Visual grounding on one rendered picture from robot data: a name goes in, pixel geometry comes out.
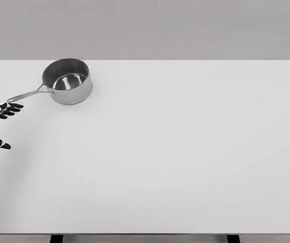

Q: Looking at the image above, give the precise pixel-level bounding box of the steel saucepan with long handle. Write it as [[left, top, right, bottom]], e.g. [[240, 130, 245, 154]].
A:
[[6, 58, 93, 105]]

